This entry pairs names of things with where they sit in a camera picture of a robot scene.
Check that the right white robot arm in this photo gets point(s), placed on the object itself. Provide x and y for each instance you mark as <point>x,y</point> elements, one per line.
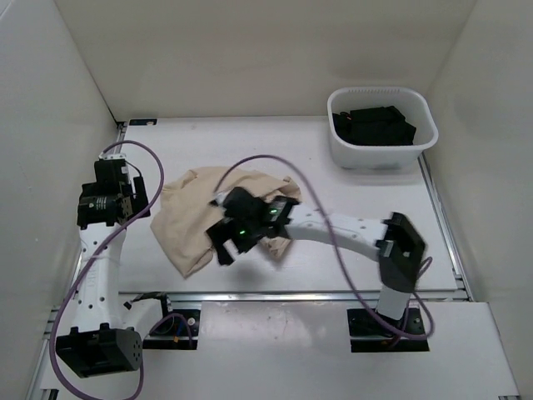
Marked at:
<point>394,243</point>

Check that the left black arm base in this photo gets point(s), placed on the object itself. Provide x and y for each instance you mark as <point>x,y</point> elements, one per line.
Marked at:
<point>160,325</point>

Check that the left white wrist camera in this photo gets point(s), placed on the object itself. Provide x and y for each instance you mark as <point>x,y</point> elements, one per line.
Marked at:
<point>112,156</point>

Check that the folded black trousers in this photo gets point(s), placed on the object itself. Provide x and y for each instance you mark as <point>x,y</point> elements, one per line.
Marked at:
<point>376,126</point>

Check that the white front cover board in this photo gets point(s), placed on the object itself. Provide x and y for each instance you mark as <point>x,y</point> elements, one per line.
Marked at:
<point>256,350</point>

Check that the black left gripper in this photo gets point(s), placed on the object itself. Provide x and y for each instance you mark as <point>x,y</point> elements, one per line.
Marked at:
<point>140,200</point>

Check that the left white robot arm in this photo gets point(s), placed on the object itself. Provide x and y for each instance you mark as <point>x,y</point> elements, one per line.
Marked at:
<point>99,341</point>

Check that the white plastic basket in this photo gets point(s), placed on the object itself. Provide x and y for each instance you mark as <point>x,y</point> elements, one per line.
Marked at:
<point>409,102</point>

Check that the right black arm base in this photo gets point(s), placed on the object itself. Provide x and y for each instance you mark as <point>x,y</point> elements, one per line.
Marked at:
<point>368,336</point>

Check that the beige trousers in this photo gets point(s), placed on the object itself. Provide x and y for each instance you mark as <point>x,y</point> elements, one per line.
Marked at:
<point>185,214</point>

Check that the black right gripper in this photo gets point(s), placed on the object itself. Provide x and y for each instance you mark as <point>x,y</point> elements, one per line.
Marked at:
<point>222,231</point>

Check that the aluminium table frame rail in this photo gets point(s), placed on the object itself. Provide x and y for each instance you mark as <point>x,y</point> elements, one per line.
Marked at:
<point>310,273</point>

